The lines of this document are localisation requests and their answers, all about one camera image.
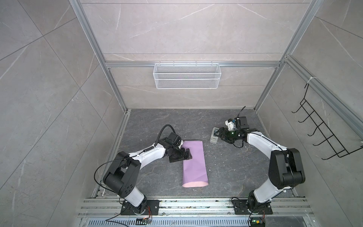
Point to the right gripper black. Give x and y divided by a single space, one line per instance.
224 136

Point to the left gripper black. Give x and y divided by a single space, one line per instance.
184 156

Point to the pink wrapping paper sheet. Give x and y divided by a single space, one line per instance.
194 170

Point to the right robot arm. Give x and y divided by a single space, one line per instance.
285 164

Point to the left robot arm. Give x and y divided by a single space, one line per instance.
122 174

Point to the white tape dispenser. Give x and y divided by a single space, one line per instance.
214 138

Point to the green connector board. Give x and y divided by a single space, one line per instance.
257 222

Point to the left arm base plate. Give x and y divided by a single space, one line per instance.
146 207

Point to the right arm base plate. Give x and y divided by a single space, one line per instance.
246 207

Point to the white wire mesh basket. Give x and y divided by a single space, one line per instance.
187 75

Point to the aluminium rail base frame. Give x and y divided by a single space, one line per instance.
193 212

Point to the black wire hook rack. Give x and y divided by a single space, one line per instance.
328 136

